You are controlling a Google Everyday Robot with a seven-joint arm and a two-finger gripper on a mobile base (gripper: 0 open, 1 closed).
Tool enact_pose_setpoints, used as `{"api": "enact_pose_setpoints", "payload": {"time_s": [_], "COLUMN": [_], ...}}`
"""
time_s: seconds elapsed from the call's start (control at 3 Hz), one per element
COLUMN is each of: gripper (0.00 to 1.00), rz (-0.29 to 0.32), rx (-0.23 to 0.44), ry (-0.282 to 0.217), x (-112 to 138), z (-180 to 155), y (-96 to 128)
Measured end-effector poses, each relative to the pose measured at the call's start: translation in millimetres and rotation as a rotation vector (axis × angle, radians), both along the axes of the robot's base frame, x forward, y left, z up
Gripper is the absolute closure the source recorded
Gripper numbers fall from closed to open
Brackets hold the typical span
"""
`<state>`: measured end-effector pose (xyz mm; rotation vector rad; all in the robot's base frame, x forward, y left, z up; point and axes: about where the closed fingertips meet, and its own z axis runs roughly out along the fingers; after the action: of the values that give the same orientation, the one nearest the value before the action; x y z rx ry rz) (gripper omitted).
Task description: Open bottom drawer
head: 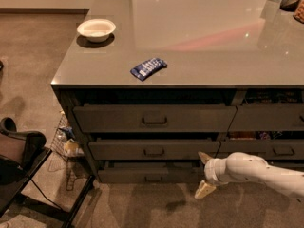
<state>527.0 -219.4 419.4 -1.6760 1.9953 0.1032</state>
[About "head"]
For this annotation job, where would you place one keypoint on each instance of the blue item in basket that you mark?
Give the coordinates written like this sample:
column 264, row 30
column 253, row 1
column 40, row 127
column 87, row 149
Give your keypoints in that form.
column 68, row 131

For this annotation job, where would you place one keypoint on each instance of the black chair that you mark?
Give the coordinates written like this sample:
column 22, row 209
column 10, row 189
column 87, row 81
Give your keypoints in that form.
column 21, row 156

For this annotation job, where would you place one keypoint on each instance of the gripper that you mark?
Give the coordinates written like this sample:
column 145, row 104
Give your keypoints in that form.
column 210, row 172

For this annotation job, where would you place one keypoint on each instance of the grey drawer cabinet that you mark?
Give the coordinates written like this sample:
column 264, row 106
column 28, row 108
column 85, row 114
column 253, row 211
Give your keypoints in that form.
column 218, row 52

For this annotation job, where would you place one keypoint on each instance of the blue snack packet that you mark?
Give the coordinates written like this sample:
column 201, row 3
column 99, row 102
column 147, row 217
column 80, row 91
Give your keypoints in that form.
column 147, row 68

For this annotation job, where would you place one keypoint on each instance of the white paper bowl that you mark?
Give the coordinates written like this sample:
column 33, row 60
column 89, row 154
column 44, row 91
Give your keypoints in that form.
column 96, row 30

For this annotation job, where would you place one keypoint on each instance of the brown snack container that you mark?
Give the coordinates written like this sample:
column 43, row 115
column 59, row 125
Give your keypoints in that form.
column 299, row 12

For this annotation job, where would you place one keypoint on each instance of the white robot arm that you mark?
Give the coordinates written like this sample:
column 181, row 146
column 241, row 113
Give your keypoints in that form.
column 288, row 182

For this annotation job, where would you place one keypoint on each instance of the wire basket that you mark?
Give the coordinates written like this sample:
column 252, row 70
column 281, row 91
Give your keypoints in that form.
column 60, row 161

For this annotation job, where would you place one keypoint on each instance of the yellow item in basket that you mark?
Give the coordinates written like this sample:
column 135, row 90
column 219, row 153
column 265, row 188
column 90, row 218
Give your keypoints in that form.
column 73, row 149

